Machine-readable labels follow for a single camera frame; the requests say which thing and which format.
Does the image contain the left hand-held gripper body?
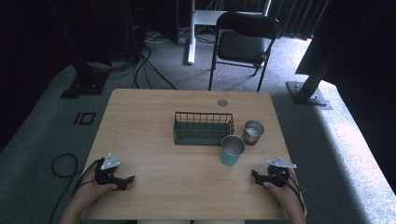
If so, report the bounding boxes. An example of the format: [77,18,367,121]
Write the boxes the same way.
[93,152,127,188]

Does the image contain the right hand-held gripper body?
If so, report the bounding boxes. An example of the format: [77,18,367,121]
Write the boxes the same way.
[264,156,298,188]

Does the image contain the teal metal cup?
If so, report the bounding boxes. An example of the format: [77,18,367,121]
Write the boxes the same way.
[220,134,246,167]

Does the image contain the steel cup with brown base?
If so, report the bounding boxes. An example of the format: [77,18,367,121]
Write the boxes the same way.
[241,119,265,147]

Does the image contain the dark green wire basket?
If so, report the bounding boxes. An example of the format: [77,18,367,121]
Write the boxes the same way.
[173,111,235,147]

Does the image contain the person's right hand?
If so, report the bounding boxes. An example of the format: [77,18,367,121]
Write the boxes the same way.
[263,169,304,216]

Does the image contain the person's left hand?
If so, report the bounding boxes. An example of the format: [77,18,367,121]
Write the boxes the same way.
[73,164,119,208]

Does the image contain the black metal stand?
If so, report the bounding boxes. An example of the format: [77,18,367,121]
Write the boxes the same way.
[285,27,333,110]
[46,0,110,100]

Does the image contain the black folding chair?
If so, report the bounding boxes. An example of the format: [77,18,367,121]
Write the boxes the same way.
[208,11,281,92]

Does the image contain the black cloth drape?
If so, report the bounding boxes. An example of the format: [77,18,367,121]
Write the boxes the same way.
[295,0,396,194]

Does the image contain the dark pleated curtain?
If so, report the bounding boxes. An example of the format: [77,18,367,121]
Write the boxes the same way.
[268,0,331,40]

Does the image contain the black panel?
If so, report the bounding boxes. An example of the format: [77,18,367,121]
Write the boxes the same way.
[148,0,180,46]

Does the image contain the right hand-held gripper cable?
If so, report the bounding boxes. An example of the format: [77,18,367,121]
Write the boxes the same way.
[278,172,306,213]

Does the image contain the hand-held gripper cable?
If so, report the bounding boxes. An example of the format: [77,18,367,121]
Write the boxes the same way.
[278,172,306,213]
[49,153,104,224]

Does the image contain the left hand-held gripper cable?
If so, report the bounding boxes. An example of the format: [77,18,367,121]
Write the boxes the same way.
[49,153,104,224]

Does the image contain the black floor cables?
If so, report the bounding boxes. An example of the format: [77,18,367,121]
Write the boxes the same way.
[87,31,177,91]

